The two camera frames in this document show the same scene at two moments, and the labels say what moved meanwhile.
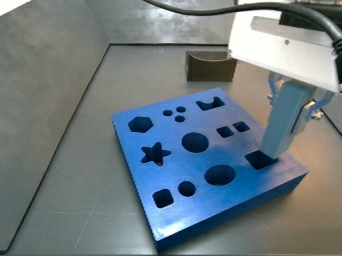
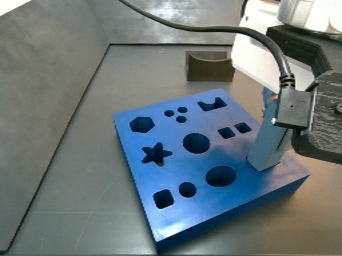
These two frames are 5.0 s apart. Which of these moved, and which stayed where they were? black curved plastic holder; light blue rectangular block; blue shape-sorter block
Moved: light blue rectangular block
Stayed: blue shape-sorter block; black curved plastic holder
